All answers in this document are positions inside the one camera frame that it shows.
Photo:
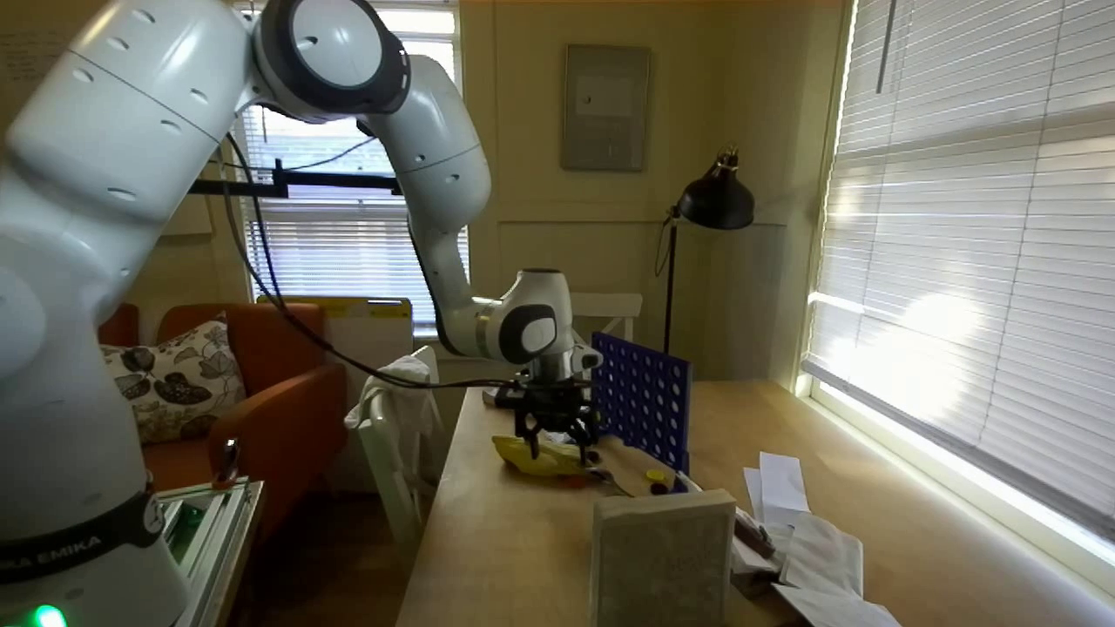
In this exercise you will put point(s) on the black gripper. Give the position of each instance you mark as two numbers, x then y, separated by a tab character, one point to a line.
557	397

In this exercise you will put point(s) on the yellow banana toy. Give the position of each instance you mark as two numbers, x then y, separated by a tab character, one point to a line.
555	461

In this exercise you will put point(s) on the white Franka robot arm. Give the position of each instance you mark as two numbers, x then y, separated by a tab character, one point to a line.
115	152

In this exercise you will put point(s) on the brown cardboard piece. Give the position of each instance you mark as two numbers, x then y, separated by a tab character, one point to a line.
626	467

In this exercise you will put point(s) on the blue connect four grid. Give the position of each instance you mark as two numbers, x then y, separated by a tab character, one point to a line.
642	401

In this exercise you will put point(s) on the yellow game disc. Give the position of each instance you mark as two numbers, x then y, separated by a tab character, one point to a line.
659	478

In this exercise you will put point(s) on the beige cardboard box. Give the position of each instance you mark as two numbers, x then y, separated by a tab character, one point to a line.
662	562

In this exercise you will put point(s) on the white wooden chair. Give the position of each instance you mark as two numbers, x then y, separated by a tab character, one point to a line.
389	448

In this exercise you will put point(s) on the white paper sheet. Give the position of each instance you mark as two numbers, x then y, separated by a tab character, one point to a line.
749	562
819	553
831	610
782	483

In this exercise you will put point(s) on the orange armchair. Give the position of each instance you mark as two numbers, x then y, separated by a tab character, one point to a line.
278	404

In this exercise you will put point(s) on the black floor lamp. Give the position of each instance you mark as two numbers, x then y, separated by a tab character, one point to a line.
714	199

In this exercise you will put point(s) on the small white window blind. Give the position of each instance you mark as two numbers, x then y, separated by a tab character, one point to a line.
336	250

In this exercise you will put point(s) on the small dark metal knob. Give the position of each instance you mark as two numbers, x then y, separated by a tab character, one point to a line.
226	457

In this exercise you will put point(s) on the stack of white green boards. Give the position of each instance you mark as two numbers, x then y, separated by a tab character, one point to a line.
209	533

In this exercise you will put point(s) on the floral leaf print cushion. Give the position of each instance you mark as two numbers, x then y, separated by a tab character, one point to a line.
175	383

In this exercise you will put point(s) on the large white window blind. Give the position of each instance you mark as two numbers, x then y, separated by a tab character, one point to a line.
978	232

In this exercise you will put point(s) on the grey wall panel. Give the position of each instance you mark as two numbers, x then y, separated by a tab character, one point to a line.
605	108

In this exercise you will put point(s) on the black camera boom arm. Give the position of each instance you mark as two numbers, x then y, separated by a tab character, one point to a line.
316	178

